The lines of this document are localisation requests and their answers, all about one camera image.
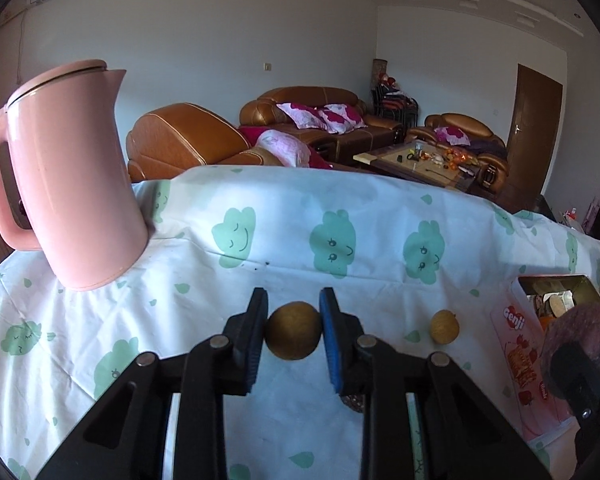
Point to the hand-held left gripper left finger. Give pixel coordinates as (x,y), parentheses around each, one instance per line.
(257,355)

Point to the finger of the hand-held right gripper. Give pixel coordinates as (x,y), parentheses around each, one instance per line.
(577,375)

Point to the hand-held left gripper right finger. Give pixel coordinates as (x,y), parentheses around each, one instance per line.
(330,340)

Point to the brown longan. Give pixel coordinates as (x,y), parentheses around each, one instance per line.
(445,327)
(294,330)

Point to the purple passion fruit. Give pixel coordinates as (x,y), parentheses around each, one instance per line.
(580,327)

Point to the pink cardboard box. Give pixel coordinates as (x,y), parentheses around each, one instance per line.
(517,345)

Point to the dark mangosteen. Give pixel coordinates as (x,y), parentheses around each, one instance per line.
(351,402)

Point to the white cloud-print tablecloth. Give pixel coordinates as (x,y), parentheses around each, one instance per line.
(280,270)

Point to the wooden coffee table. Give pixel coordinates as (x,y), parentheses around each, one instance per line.
(400,162)

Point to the pale pink pillow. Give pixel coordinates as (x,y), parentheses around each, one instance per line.
(285,147)

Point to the white magenta floral pillow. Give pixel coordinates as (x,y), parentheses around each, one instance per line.
(342,117)
(300,116)
(452,135)

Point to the brown leather chaise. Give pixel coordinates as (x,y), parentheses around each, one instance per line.
(180,140)

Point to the stacked dark chairs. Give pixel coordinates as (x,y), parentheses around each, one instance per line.
(395,105)

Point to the brown leather sofa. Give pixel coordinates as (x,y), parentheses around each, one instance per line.
(305,96)

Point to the brown wooden door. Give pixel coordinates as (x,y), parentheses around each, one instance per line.
(532,130)

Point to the brown leather armchair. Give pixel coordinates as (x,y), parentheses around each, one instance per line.
(460,121)

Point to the pink electric kettle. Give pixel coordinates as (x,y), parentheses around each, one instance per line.
(70,170)

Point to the tall brown vase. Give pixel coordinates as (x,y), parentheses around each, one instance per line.
(379,69)

